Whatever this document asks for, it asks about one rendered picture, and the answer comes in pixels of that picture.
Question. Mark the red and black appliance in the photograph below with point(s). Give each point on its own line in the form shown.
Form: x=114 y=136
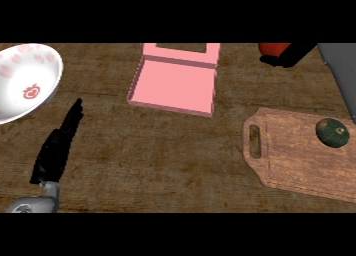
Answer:
x=284 y=53

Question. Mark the white bowl with pink print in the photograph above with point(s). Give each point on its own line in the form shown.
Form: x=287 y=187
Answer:
x=18 y=80

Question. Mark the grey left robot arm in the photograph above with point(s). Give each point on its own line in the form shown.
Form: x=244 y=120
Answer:
x=40 y=201

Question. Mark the brown wooden cutting board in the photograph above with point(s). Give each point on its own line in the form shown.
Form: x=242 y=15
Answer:
x=307 y=156

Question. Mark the pink cardboard box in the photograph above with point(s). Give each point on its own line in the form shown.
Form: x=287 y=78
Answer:
x=177 y=83

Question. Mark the green bell pepper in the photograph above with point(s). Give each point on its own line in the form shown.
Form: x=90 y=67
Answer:
x=332 y=132

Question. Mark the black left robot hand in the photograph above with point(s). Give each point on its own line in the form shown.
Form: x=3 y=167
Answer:
x=56 y=150

